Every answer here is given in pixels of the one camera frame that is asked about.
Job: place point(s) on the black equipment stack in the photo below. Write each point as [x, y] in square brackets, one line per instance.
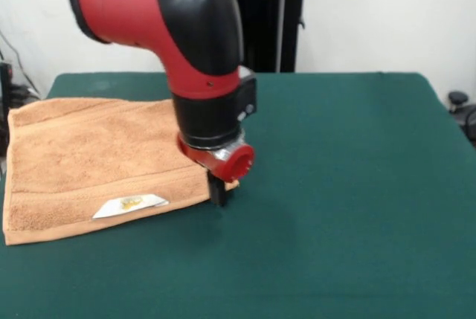
[7, 84]

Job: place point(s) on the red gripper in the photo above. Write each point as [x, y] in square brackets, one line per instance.
[234, 164]

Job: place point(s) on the orange terry towel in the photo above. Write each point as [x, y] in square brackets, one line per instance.
[93, 155]

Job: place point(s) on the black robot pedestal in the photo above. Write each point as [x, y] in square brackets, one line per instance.
[271, 29]

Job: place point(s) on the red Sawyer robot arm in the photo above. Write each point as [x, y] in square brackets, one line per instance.
[148, 10]

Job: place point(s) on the dark green table cloth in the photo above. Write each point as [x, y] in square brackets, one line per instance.
[334, 222]

